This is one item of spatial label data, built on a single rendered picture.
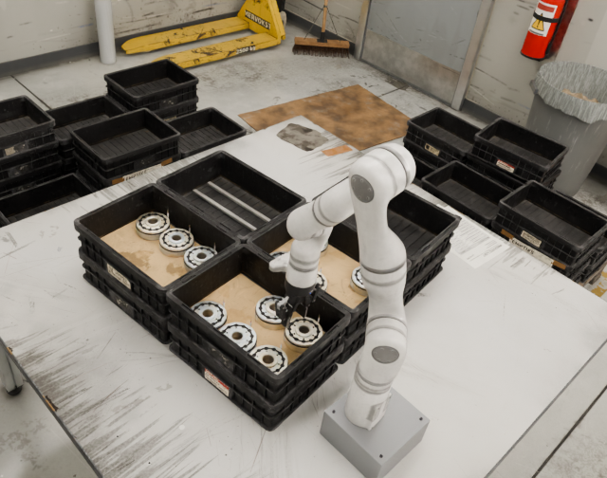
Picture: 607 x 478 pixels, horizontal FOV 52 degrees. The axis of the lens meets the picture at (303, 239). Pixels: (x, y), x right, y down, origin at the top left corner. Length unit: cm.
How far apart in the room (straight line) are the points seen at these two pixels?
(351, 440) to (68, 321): 88
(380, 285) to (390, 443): 49
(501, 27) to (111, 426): 371
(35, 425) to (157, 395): 94
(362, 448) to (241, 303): 52
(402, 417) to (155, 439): 62
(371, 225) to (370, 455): 64
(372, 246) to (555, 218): 196
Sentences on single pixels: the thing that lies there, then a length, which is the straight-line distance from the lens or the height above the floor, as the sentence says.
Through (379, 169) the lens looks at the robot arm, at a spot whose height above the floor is 153.
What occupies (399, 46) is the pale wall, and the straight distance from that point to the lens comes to 508.
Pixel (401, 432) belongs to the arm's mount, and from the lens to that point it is 160.
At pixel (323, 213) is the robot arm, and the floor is 134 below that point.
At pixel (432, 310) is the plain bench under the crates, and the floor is 70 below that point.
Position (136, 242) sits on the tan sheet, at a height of 83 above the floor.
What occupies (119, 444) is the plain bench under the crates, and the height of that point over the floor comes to 70.
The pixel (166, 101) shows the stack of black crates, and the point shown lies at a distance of 334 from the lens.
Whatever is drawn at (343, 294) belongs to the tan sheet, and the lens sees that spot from 182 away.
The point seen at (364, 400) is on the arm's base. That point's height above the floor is 90.
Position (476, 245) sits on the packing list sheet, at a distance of 235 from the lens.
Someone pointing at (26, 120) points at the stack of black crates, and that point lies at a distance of 329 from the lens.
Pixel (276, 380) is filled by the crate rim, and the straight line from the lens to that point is 147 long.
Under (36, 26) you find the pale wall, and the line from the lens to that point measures 484.
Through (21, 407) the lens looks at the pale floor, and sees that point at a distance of 264.
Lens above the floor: 210
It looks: 40 degrees down
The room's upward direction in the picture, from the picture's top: 8 degrees clockwise
